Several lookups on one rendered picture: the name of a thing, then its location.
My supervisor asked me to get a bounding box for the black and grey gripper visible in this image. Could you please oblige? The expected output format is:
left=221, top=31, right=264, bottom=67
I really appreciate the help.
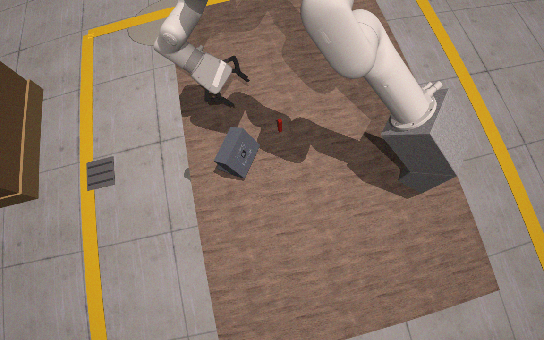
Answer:
left=191, top=52, right=250, bottom=106

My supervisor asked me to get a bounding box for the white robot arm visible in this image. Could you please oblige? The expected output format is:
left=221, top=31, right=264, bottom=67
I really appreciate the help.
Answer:
left=153, top=0, right=443, bottom=131

